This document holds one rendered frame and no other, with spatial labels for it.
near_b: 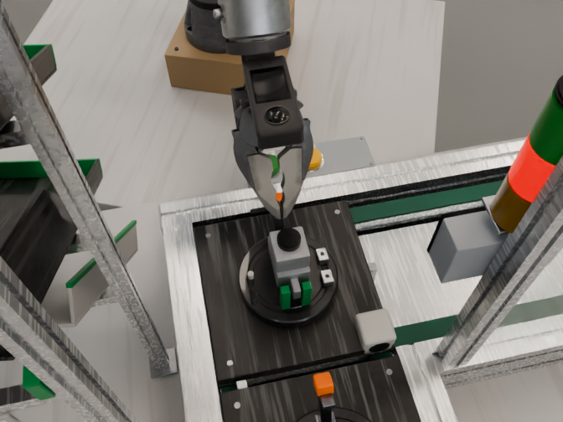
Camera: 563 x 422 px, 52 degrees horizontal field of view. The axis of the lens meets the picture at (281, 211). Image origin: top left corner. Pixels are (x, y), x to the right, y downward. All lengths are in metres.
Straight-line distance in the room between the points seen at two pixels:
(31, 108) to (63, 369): 0.18
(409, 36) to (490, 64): 1.36
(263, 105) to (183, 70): 0.63
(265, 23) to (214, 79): 0.58
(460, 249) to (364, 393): 0.28
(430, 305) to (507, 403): 0.18
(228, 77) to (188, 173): 0.22
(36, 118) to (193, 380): 0.45
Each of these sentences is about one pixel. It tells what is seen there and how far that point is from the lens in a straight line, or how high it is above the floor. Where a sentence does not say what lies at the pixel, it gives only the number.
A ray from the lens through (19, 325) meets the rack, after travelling 0.33.
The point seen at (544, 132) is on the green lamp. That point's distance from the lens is 0.48.
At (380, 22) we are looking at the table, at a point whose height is 0.86.
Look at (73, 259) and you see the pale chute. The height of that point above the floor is 1.03.
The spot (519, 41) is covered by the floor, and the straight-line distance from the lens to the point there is 2.86.
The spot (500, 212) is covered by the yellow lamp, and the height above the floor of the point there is 1.28.
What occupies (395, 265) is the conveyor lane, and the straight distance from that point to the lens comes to 0.92.
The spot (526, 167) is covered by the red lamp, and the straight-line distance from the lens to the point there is 0.50.
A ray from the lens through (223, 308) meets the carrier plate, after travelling 0.81.
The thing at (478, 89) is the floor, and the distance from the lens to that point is 2.57.
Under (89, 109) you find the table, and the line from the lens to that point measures 1.24.
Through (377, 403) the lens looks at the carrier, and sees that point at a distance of 0.77.
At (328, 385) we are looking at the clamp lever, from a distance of 0.67.
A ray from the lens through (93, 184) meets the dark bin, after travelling 0.65.
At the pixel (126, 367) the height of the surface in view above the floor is 0.86.
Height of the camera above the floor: 1.71
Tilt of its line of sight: 56 degrees down
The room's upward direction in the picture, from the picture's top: straight up
